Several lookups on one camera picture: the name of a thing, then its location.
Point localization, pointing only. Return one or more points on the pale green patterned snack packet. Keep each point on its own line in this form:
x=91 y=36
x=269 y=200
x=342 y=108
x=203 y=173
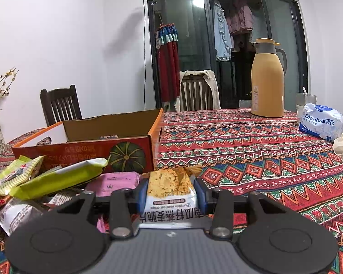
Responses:
x=14 y=174

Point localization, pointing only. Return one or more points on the chair with draped cloth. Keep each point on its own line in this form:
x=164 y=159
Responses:
x=213 y=85

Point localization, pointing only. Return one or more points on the small white plant pot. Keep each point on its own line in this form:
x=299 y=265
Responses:
x=244 y=103

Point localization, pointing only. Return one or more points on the pink garment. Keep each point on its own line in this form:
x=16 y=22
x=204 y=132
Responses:
x=241 y=17

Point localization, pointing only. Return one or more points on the white oat crisp snack packet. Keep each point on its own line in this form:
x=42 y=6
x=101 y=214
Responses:
x=167 y=188

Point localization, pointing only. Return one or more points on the orange cardboard box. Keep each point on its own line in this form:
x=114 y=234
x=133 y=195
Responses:
x=83 y=151

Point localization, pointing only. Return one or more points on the orange juice bottle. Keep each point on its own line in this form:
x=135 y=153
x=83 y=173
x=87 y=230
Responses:
x=267 y=82

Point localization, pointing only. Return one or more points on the red snack packet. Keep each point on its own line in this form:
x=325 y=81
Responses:
x=61 y=198

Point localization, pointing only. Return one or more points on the blue and white tissue pack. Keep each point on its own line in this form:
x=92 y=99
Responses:
x=320 y=120

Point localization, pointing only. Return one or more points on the yellow-green snack packet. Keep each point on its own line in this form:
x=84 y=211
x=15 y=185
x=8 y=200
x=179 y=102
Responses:
x=60 y=178

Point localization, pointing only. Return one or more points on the pink snack packet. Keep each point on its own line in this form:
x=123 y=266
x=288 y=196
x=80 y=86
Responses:
x=117 y=182

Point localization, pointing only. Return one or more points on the brown slatted wooden chair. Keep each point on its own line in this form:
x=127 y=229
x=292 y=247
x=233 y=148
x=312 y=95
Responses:
x=193 y=94

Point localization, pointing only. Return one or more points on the dark framed sliding glass door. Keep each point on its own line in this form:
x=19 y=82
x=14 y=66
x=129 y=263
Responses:
x=188 y=20

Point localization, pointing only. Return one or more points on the clear drinking glass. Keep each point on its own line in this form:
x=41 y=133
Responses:
x=301 y=104

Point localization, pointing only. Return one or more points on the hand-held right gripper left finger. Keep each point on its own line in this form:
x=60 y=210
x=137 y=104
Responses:
x=143 y=195

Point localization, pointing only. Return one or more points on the yellow flower branches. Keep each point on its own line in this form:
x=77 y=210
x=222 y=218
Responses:
x=0 y=88

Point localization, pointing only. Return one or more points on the white and brown snack packet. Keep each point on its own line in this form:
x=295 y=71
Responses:
x=17 y=215

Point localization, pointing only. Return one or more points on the dark wooden chair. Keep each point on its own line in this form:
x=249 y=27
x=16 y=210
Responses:
x=60 y=102

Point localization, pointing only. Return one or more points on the light blue shirt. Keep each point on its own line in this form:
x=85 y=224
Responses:
x=221 y=34

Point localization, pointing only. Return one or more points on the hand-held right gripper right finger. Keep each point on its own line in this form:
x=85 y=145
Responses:
x=200 y=195

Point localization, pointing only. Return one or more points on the colourful patterned tablecloth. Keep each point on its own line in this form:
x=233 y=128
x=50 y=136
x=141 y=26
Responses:
x=260 y=154

